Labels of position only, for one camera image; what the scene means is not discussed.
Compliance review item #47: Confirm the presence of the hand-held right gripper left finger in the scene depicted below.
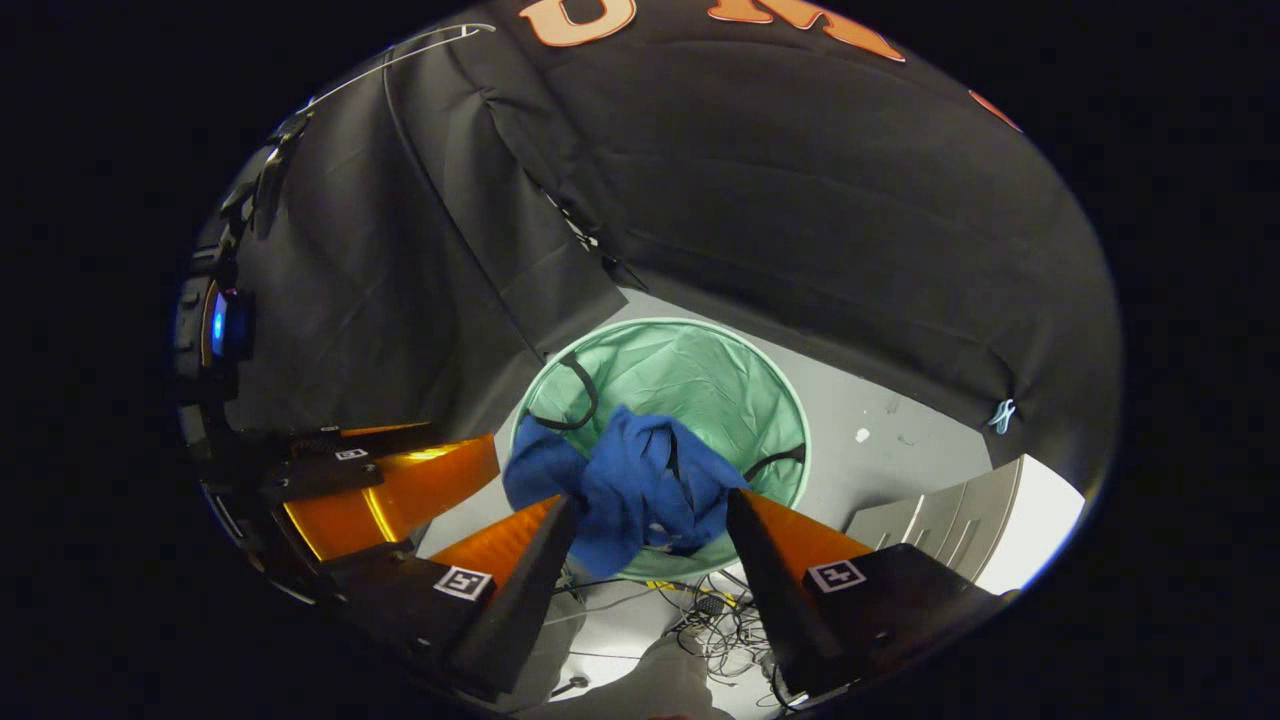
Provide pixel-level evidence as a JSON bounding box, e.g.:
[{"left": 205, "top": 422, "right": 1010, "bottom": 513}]
[{"left": 320, "top": 495, "right": 581, "bottom": 701}]

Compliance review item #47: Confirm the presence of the green fabric laundry hamper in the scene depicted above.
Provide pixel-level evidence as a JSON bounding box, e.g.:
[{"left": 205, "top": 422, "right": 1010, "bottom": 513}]
[{"left": 508, "top": 317, "right": 813, "bottom": 583}]

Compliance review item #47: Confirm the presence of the black backdrop cloth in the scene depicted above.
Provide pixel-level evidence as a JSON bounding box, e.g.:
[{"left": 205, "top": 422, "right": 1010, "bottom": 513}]
[{"left": 215, "top": 0, "right": 1126, "bottom": 501}]

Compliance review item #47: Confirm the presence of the tangle of black cables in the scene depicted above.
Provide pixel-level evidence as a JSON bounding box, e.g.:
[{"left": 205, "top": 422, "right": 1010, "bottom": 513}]
[{"left": 555, "top": 568, "right": 801, "bottom": 706}]

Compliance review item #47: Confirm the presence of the grey metal cabinet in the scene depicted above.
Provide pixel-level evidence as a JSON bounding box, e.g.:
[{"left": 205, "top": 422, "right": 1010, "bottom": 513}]
[{"left": 845, "top": 455, "right": 1028, "bottom": 583}]

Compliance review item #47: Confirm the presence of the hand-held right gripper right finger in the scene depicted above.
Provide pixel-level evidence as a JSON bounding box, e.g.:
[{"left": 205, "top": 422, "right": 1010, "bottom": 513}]
[{"left": 725, "top": 488, "right": 1011, "bottom": 701}]

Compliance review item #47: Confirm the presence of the blue corduroy jacket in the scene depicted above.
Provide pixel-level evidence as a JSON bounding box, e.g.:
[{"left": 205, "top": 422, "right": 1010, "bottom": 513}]
[{"left": 502, "top": 404, "right": 751, "bottom": 579}]

